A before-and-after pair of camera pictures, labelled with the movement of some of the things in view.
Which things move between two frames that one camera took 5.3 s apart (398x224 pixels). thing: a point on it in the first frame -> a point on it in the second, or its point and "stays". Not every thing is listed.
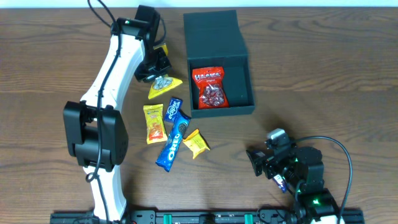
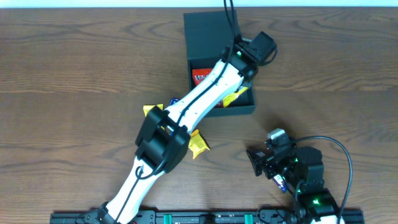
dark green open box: x=214 y=39 stays
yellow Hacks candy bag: x=163 y=83 -> x=230 y=98
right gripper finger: x=257 y=157 stays
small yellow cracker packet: x=196 y=143 stays
